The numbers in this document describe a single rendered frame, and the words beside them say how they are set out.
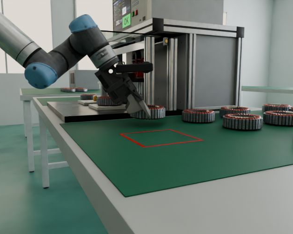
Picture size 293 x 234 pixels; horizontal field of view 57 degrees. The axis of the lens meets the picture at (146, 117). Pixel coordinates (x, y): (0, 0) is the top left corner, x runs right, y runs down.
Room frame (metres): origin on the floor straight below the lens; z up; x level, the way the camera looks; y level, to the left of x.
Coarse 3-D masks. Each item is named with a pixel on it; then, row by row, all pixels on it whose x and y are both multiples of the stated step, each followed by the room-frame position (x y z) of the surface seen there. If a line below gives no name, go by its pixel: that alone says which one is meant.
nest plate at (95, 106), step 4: (88, 104) 1.21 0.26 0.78; (92, 104) 1.19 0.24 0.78; (96, 104) 1.19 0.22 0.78; (124, 104) 1.19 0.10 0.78; (96, 108) 1.08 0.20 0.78; (100, 108) 1.08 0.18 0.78; (104, 108) 1.09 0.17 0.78; (108, 108) 1.09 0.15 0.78; (112, 108) 1.10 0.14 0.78; (116, 108) 1.11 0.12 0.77; (120, 108) 1.12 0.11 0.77; (124, 108) 1.12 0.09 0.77
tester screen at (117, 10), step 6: (120, 0) 1.41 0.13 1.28; (126, 0) 1.34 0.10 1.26; (114, 6) 1.49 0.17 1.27; (120, 6) 1.41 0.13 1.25; (114, 12) 1.49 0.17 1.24; (120, 12) 1.41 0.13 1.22; (114, 18) 1.50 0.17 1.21; (120, 18) 1.41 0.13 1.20; (114, 24) 1.50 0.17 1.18; (120, 24) 1.41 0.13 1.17
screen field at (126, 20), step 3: (126, 15) 1.34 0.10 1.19; (129, 15) 1.30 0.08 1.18; (123, 18) 1.37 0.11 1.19; (126, 18) 1.34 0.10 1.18; (129, 18) 1.30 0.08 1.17; (123, 21) 1.37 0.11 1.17; (126, 21) 1.34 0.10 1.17; (129, 21) 1.30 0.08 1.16; (123, 24) 1.37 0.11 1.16; (126, 24) 1.34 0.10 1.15; (129, 24) 1.30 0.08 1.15; (123, 27) 1.38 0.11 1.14
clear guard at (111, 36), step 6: (102, 30) 0.98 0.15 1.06; (108, 36) 1.09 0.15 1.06; (114, 36) 1.09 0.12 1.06; (120, 36) 1.09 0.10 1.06; (126, 36) 1.09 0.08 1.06; (132, 36) 1.09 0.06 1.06; (138, 36) 1.09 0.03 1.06; (144, 36) 1.09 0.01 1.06; (156, 36) 1.09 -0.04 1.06; (162, 36) 1.09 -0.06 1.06; (126, 42) 1.27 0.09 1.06; (132, 42) 1.27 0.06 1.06
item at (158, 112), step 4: (148, 104) 0.90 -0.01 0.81; (152, 108) 0.81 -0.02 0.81; (156, 108) 0.82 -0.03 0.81; (160, 108) 0.83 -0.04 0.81; (164, 108) 0.84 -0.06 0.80; (136, 112) 0.82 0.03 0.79; (140, 112) 0.81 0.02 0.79; (144, 112) 0.80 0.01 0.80; (152, 112) 0.81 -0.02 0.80; (156, 112) 0.81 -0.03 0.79; (160, 112) 0.82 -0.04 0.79; (164, 112) 0.84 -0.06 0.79; (132, 116) 0.83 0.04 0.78; (136, 116) 0.82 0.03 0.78; (140, 116) 0.81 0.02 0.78; (144, 116) 0.80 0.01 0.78; (152, 116) 0.81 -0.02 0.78; (156, 116) 0.81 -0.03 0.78; (160, 116) 0.82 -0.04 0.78; (164, 116) 0.84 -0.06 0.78
